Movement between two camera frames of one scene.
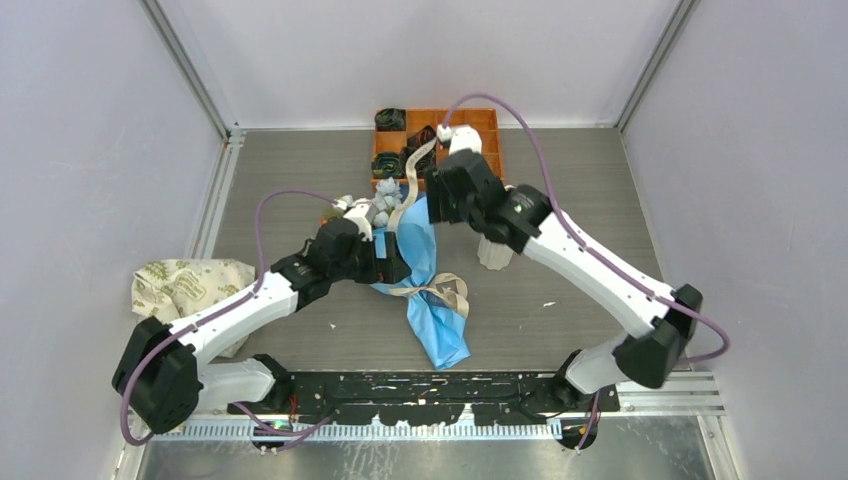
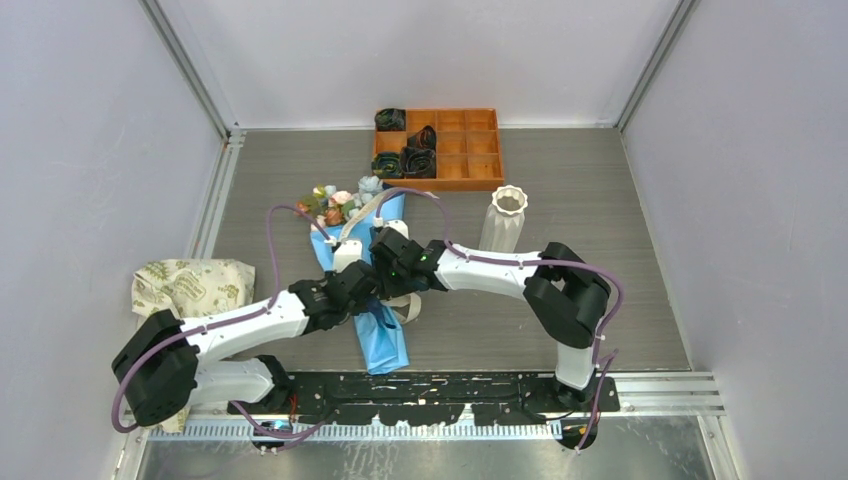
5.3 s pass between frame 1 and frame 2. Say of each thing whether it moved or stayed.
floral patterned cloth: stayed
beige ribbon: moved
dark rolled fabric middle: stayed
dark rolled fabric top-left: stayed
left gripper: moved
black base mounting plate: stayed
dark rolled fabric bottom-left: stayed
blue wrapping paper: moved
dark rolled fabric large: stayed
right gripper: moved
